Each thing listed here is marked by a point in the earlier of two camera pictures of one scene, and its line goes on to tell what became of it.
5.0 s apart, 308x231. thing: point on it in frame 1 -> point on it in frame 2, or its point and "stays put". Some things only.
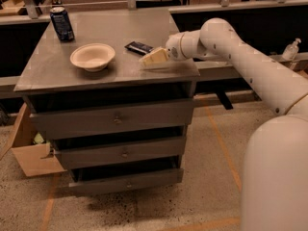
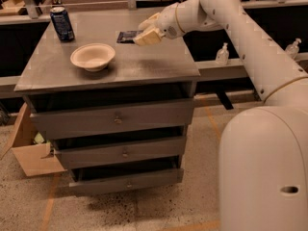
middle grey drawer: (83, 155) stays put
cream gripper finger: (156, 65) -> (150, 37)
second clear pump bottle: (291, 51) stays put
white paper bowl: (92, 57) stays put
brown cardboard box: (36, 159) stays put
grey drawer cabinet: (113, 121) stays put
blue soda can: (62, 23) stays put
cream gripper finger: (160, 54) -> (149, 23)
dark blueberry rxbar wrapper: (139, 48) -> (127, 37)
